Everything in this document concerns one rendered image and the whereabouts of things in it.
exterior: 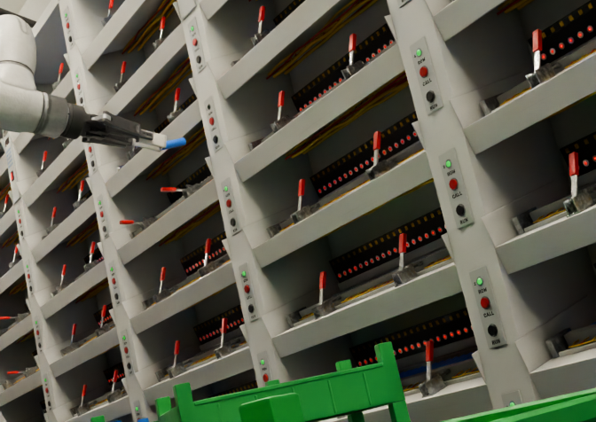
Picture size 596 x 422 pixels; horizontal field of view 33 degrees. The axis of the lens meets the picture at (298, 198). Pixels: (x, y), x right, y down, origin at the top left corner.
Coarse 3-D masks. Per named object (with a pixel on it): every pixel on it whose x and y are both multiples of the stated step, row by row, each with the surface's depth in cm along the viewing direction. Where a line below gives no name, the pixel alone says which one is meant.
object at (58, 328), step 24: (48, 144) 350; (24, 168) 343; (48, 192) 344; (72, 192) 349; (24, 216) 338; (48, 216) 342; (24, 240) 339; (72, 240) 343; (24, 264) 341; (48, 264) 336; (72, 264) 341; (72, 312) 336; (48, 336) 329; (96, 360) 335; (72, 384) 328; (96, 384) 332; (48, 408) 329
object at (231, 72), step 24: (312, 0) 189; (336, 0) 184; (360, 0) 199; (288, 24) 197; (312, 24) 192; (336, 24) 205; (264, 48) 205; (288, 48) 218; (312, 48) 220; (216, 72) 223; (240, 72) 214; (264, 72) 230; (288, 72) 227
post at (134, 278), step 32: (64, 0) 296; (96, 0) 295; (64, 32) 297; (96, 32) 292; (96, 64) 289; (128, 64) 294; (96, 96) 286; (96, 160) 282; (96, 192) 284; (128, 192) 281; (160, 192) 286; (128, 224) 278; (160, 256) 280; (128, 288) 272; (128, 320) 270; (192, 320) 279; (160, 352) 271; (128, 384) 273
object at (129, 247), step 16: (208, 160) 226; (208, 192) 229; (176, 208) 242; (192, 208) 236; (208, 208) 264; (160, 224) 251; (176, 224) 244; (192, 224) 263; (112, 240) 274; (128, 240) 276; (144, 240) 260; (128, 256) 270
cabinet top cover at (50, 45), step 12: (48, 12) 307; (36, 24) 317; (48, 24) 312; (60, 24) 314; (36, 36) 319; (48, 36) 321; (60, 36) 323; (36, 48) 327; (48, 48) 329; (60, 48) 331; (36, 60) 336; (48, 60) 338; (60, 60) 340; (36, 72) 345; (48, 72) 347
